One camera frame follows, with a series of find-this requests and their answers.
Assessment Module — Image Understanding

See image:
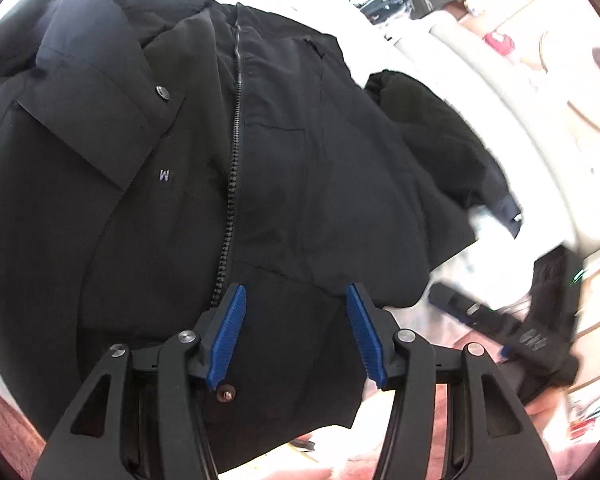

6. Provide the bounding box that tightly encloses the white padded headboard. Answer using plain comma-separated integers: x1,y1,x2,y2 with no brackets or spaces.
394,23,600,256

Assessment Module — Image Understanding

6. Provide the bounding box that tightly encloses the person's right hand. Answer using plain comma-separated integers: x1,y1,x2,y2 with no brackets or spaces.
524,388,569,440

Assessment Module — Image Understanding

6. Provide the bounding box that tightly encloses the checkered cartoon bed quilt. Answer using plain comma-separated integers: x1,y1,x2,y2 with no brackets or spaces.
209,0,540,471

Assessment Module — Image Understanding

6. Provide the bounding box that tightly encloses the black zip jacket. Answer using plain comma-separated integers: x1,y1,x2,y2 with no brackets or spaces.
0,0,475,471

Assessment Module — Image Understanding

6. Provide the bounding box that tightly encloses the black garment pile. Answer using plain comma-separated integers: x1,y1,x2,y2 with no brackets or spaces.
364,70,522,237

